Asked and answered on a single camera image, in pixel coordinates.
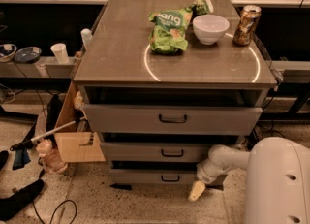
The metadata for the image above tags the black cable on floor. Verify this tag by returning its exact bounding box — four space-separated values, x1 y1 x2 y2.
31 199 78 224

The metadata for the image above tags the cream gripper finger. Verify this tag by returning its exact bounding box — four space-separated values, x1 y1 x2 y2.
188 180 205 202

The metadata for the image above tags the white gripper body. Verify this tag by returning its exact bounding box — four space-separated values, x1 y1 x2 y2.
196 158 230 185

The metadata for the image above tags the black sock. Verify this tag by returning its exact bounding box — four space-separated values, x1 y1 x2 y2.
0 179 44 221

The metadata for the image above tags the white plastic bottle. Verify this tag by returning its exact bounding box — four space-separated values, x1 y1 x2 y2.
80 28 93 50

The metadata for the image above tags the grey drawer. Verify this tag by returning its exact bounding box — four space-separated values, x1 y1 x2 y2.
109 169 196 184
101 142 210 162
85 104 262 136

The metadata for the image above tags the dark blue plate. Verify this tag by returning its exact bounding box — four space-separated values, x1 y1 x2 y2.
14 47 42 63

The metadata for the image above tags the grey top drawer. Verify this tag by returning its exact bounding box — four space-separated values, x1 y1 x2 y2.
85 104 262 136

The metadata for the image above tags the white bowl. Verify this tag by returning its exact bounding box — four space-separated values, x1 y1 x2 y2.
193 14 230 45

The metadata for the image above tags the grey handled tool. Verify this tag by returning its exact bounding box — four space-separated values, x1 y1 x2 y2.
10 117 86 151

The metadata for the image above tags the cardboard box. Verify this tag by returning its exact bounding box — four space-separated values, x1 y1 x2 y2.
54 83 105 163

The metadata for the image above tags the crushed soda can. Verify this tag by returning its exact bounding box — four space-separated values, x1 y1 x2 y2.
233 5 262 46

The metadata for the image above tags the grey bottom drawer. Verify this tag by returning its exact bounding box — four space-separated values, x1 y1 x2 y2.
109 169 196 184

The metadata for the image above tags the grey drawer cabinet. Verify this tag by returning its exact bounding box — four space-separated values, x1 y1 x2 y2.
74 0 276 171

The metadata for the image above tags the clear plastic jug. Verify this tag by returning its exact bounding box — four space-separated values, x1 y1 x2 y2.
36 139 68 174

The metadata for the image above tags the green chip bag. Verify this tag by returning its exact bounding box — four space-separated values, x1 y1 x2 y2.
148 0 213 54

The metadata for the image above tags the white paper cup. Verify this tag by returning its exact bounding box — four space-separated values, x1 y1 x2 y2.
50 43 69 64

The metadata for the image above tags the grey middle drawer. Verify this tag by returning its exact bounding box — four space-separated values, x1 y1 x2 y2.
101 142 210 162

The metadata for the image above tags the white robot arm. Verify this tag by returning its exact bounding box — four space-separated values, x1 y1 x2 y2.
189 137 310 224

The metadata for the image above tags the small patterned bowl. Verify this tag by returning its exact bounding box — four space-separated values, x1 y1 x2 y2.
0 44 17 63

